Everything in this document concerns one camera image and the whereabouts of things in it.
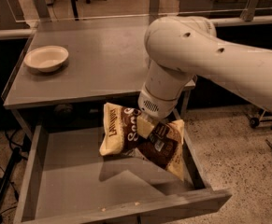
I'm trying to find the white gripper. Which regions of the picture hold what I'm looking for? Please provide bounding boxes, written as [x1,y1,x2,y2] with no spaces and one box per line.
[136,81,181,139]

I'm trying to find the brown sea salt chip bag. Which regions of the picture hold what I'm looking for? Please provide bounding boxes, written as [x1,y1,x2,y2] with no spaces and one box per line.
[99,103,185,181]

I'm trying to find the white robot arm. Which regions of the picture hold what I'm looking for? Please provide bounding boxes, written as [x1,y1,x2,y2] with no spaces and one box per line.
[138,16,272,119]

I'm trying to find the grey open top drawer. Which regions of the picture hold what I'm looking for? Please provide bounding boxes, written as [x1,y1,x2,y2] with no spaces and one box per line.
[14,119,231,224]

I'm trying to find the grey counter cabinet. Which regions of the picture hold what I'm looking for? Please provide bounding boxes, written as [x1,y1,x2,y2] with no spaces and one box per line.
[0,15,197,142]

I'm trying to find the white paper bowl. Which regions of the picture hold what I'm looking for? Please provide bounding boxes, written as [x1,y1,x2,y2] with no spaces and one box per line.
[23,46,69,73]

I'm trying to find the black stand leg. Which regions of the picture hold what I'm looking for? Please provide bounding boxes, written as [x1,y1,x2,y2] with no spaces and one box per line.
[0,147,20,205]

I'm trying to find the white horizontal rail pipe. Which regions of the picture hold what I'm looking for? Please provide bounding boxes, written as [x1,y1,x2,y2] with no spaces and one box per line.
[209,14,272,28]

